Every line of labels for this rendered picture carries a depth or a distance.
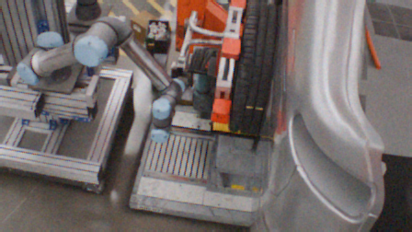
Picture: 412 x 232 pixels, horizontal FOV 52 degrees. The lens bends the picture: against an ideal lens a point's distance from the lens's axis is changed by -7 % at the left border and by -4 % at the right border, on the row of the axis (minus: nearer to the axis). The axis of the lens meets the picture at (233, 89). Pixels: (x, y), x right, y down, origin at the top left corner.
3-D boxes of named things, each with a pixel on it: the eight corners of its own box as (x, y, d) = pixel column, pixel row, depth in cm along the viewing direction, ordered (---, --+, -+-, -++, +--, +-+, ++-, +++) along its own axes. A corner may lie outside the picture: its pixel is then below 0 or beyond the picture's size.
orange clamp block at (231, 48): (237, 60, 195) (239, 55, 186) (220, 57, 195) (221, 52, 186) (240, 44, 196) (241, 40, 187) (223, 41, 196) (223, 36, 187)
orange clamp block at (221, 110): (229, 110, 206) (227, 124, 200) (212, 107, 206) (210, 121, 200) (231, 99, 201) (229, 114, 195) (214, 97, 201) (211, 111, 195)
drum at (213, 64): (231, 84, 222) (234, 63, 212) (188, 77, 222) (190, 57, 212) (234, 65, 232) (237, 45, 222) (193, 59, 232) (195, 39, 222)
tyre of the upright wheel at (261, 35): (267, 156, 237) (292, 103, 178) (223, 149, 236) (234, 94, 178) (277, 52, 267) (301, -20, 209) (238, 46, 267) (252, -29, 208)
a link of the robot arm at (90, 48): (44, 68, 198) (124, 40, 170) (26, 89, 188) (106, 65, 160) (28, 49, 192) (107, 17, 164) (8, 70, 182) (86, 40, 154)
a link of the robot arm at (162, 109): (159, 89, 183) (159, 107, 191) (148, 108, 176) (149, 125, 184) (177, 95, 183) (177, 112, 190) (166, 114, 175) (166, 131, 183)
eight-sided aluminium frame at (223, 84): (222, 140, 223) (235, 61, 184) (209, 138, 223) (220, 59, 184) (232, 67, 261) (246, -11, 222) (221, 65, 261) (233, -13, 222)
